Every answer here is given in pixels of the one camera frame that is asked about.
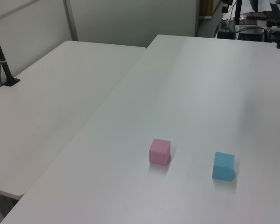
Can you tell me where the wooden panel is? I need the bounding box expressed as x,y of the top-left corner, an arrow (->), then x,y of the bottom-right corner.
200,0 -> 221,17

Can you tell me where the white side table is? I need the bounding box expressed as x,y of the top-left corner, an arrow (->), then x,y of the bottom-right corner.
0,40 -> 147,201

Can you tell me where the grey partition frame post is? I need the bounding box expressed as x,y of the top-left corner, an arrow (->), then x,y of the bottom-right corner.
62,0 -> 79,42

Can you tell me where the dark grey partition post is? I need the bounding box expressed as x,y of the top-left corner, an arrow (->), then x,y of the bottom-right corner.
195,0 -> 203,37

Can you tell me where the white paper sheet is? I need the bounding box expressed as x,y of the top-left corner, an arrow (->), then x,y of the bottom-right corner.
241,0 -> 273,14

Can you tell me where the black camera stand pole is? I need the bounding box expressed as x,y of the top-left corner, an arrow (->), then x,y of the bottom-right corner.
0,18 -> 21,87

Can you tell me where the pink foam cube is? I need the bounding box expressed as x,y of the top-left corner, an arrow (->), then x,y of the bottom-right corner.
148,138 -> 172,166

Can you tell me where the blue foam cube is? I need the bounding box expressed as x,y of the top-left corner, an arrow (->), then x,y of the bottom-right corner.
211,151 -> 235,182

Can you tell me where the black vertical stand pole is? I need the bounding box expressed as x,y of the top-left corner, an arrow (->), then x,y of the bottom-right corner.
234,0 -> 243,25

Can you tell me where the black electronics box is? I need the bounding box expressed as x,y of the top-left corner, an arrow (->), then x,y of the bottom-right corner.
238,28 -> 265,42

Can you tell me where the small black device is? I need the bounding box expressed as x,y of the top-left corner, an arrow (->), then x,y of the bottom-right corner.
217,30 -> 235,39

